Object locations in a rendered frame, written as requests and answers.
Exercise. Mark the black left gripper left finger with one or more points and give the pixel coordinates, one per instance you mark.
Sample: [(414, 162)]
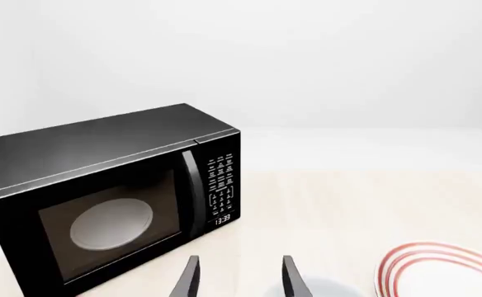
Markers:
[(188, 280)]

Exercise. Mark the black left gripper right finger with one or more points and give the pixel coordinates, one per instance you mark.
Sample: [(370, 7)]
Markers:
[(294, 280)]

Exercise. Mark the white microwave turntable plate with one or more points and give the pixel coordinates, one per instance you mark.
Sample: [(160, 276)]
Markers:
[(111, 224)]

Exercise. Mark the black microwave oven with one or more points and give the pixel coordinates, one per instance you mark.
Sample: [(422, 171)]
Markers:
[(109, 173)]

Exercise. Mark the white plate with red rings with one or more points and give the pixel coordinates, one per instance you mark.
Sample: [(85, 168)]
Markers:
[(451, 272)]

